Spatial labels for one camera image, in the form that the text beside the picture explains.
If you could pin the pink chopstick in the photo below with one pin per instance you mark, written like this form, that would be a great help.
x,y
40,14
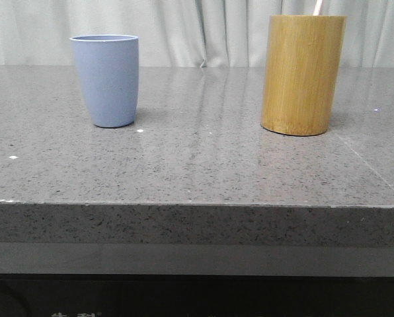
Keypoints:
x,y
317,7

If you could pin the dark cabinet under counter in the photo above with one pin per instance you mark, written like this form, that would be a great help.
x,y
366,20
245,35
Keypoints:
x,y
189,280

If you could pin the bamboo cylindrical holder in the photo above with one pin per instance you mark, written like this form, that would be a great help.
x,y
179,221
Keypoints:
x,y
301,70

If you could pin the blue plastic cup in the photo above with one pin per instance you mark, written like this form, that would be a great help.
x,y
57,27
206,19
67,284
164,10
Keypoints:
x,y
108,70

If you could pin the grey-white curtain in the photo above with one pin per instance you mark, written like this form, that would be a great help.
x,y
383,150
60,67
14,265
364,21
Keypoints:
x,y
185,33

